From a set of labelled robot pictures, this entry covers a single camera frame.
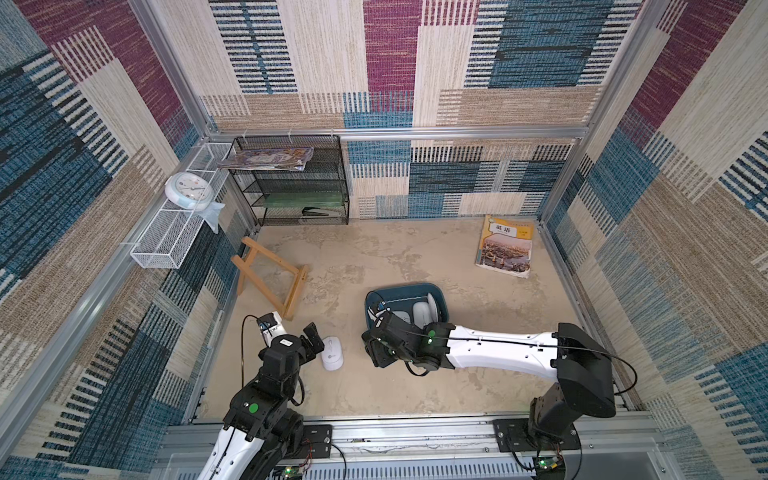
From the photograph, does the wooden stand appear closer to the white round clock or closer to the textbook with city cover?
the white round clock

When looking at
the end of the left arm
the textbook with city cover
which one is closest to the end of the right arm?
the end of the left arm

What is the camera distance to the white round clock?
74 cm

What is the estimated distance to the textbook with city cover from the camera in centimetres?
107

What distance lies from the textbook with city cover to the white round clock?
0.86 meters

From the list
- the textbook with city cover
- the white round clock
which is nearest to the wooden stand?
the white round clock
